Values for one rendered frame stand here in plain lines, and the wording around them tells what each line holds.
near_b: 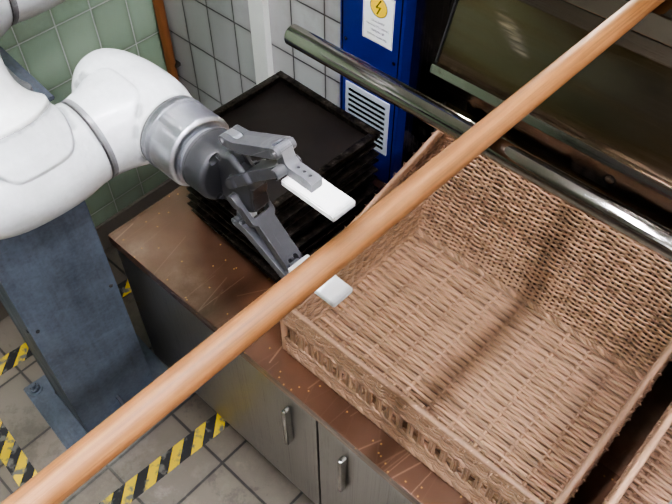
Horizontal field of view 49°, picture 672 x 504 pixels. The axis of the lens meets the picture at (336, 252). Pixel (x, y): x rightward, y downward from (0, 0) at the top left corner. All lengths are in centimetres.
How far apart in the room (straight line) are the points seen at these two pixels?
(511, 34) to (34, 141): 81
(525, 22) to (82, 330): 109
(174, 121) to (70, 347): 96
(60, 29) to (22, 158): 116
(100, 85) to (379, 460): 76
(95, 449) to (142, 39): 159
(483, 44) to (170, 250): 74
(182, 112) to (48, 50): 115
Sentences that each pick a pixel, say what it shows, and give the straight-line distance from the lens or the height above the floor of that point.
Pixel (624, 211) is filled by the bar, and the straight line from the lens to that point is 85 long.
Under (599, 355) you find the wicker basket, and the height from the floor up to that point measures 59.
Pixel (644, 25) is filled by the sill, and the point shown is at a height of 116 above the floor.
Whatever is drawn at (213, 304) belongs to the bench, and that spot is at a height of 58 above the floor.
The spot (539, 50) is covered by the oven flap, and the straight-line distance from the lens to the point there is 129.
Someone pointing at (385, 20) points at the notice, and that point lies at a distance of 142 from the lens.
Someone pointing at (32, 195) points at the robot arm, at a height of 121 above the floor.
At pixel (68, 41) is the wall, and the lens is 198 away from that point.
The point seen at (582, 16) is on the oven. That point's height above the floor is 113.
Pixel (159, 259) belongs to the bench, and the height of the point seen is 58.
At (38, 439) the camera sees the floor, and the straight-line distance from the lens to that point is 208.
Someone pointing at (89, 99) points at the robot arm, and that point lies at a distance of 87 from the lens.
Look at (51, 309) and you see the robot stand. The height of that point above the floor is 54.
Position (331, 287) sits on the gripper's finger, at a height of 112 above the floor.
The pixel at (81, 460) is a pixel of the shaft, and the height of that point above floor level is 120.
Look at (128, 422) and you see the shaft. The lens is 64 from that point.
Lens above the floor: 175
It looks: 50 degrees down
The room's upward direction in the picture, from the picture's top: straight up
